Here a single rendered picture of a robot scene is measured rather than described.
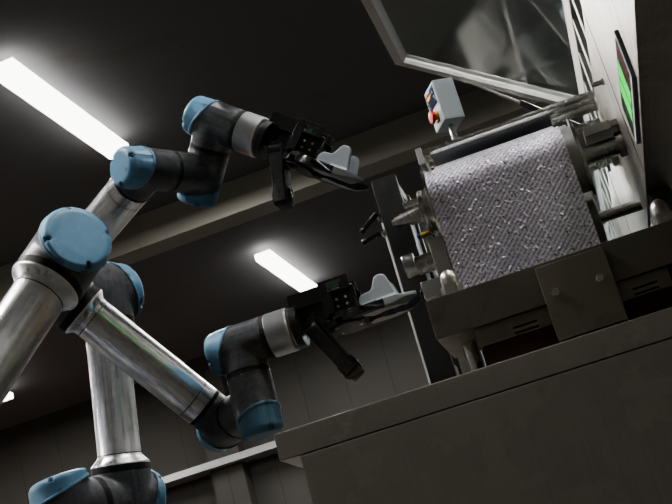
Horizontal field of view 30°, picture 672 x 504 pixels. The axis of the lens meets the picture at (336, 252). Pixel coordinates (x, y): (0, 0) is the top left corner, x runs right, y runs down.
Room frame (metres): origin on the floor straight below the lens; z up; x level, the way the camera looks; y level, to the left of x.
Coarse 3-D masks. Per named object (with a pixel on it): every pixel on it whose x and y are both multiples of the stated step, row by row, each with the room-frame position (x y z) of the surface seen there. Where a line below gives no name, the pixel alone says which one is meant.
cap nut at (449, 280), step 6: (450, 270) 1.77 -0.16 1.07; (444, 276) 1.77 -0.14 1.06; (450, 276) 1.76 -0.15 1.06; (456, 276) 1.77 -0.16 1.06; (444, 282) 1.77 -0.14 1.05; (450, 282) 1.76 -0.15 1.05; (456, 282) 1.76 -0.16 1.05; (444, 288) 1.76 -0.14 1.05; (450, 288) 1.76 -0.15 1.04; (456, 288) 1.76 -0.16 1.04; (462, 288) 1.77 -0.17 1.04; (444, 294) 1.77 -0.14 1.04
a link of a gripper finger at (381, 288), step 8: (376, 280) 1.93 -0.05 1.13; (384, 280) 1.93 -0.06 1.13; (376, 288) 1.93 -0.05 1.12; (384, 288) 1.93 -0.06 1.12; (392, 288) 1.92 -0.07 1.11; (360, 296) 1.94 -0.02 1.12; (368, 296) 1.94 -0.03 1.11; (376, 296) 1.93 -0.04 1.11; (384, 296) 1.93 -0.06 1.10; (392, 296) 1.92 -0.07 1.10; (400, 296) 1.92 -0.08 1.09; (408, 296) 1.92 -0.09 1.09; (360, 304) 1.94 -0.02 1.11; (384, 304) 1.92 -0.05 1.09; (392, 304) 1.92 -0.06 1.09; (400, 304) 1.93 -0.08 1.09; (376, 312) 1.94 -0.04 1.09
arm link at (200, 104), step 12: (192, 108) 2.02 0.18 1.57; (204, 108) 2.01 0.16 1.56; (216, 108) 2.01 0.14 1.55; (228, 108) 2.02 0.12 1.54; (192, 120) 2.02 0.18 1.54; (204, 120) 2.02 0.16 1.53; (216, 120) 2.01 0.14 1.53; (228, 120) 2.01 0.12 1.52; (192, 132) 2.04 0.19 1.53; (204, 132) 2.03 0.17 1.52; (216, 132) 2.02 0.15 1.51; (228, 132) 2.01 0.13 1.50; (204, 144) 2.03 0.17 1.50; (216, 144) 2.04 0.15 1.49; (228, 144) 2.03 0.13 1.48
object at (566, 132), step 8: (568, 128) 1.92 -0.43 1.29; (568, 136) 1.91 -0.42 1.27; (568, 144) 1.90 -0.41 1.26; (576, 144) 1.90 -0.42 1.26; (568, 152) 1.90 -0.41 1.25; (576, 152) 1.90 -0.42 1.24; (576, 160) 1.90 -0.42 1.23; (576, 168) 1.91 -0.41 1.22; (584, 168) 1.91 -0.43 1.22; (584, 176) 1.92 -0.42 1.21; (584, 184) 1.93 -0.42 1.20; (584, 192) 1.96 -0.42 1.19
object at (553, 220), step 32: (544, 192) 1.91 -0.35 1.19; (576, 192) 1.90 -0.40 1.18; (448, 224) 1.93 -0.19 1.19; (480, 224) 1.93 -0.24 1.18; (512, 224) 1.92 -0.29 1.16; (544, 224) 1.91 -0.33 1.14; (576, 224) 1.90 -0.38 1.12; (480, 256) 1.93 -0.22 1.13; (512, 256) 1.92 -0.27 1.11; (544, 256) 1.91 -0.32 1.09
